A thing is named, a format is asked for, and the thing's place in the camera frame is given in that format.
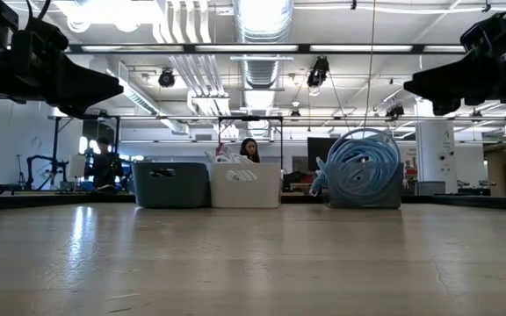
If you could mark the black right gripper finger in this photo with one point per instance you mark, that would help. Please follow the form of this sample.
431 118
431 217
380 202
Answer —
446 98
446 72

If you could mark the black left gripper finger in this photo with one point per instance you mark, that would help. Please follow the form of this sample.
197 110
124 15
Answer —
88 79
86 102

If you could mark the black background robot arm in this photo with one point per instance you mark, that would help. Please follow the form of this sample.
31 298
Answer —
53 166

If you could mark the black ceiling spotlight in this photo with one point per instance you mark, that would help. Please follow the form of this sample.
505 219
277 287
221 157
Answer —
319 70
166 79
395 111

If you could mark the white round column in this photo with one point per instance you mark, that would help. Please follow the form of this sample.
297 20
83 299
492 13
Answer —
433 153

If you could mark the person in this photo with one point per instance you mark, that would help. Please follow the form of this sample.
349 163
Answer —
103 167
250 151

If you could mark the grey background bin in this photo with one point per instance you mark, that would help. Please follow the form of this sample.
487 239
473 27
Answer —
431 188

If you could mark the dark green plastic bin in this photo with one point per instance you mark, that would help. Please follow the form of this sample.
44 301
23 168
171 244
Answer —
169 193

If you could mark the grey plastic bin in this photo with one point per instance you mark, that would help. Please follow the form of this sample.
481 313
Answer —
367 203

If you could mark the black background monitor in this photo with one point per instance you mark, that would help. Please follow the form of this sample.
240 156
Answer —
319 151

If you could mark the black overhead light bar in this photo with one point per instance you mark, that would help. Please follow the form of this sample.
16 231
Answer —
303 48

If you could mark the white plastic bin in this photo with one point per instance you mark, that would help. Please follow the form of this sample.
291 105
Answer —
244 195

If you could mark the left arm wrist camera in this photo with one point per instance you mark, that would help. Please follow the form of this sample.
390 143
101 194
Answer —
46 37

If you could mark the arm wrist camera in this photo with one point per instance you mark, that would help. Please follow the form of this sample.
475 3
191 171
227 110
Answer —
483 30
46 37

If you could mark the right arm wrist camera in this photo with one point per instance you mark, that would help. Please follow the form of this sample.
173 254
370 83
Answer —
483 30

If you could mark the black background rig frame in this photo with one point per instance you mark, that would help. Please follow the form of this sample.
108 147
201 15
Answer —
250 118

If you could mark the silver ventilation duct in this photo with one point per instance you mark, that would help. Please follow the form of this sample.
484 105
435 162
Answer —
262 26

